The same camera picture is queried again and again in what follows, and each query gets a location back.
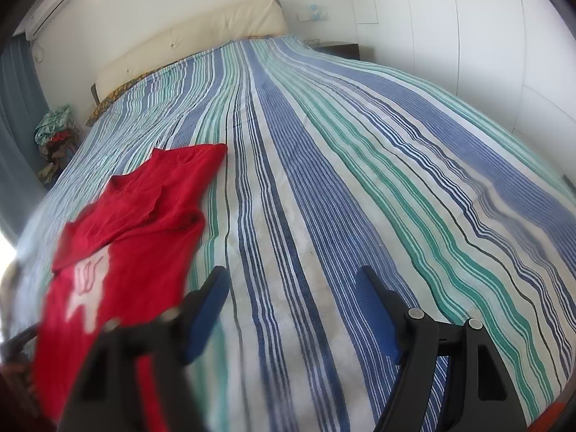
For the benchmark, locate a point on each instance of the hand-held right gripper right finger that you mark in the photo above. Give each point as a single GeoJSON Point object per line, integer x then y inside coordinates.
{"type": "Point", "coordinates": [378, 317]}

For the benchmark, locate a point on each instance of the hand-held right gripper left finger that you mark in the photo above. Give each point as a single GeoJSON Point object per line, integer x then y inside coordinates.
{"type": "Point", "coordinates": [207, 319]}

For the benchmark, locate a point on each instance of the red sweater with white rabbit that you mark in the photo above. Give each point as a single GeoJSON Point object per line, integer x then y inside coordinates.
{"type": "Point", "coordinates": [135, 234]}

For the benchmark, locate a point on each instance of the pile of colourful clothes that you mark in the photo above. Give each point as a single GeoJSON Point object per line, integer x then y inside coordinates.
{"type": "Point", "coordinates": [56, 139]}

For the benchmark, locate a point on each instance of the striped bed cover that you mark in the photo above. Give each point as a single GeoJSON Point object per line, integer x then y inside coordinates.
{"type": "Point", "coordinates": [337, 189]}

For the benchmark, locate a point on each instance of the person's orange knitted clothing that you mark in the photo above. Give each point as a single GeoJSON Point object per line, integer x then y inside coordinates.
{"type": "Point", "coordinates": [546, 418]}

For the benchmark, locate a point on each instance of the brown patterned sheet edge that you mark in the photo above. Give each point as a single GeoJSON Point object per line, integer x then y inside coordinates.
{"type": "Point", "coordinates": [112, 96]}

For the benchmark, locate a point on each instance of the dark wooden nightstand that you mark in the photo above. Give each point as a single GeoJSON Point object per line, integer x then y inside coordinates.
{"type": "Point", "coordinates": [337, 49]}

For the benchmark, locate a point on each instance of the blue curtain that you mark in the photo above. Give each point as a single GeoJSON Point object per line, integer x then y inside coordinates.
{"type": "Point", "coordinates": [20, 121]}

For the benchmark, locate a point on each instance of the cream padded headboard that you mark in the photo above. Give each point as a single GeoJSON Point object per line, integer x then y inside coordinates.
{"type": "Point", "coordinates": [193, 40]}

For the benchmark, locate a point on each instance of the white wardrobe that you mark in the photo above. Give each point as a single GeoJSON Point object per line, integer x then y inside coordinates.
{"type": "Point", "coordinates": [472, 31]}

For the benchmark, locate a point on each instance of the white air conditioner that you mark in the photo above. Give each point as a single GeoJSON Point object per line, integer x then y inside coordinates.
{"type": "Point", "coordinates": [51, 2]}

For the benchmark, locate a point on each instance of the white wall socket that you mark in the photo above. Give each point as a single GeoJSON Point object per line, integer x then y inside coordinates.
{"type": "Point", "coordinates": [313, 12]}

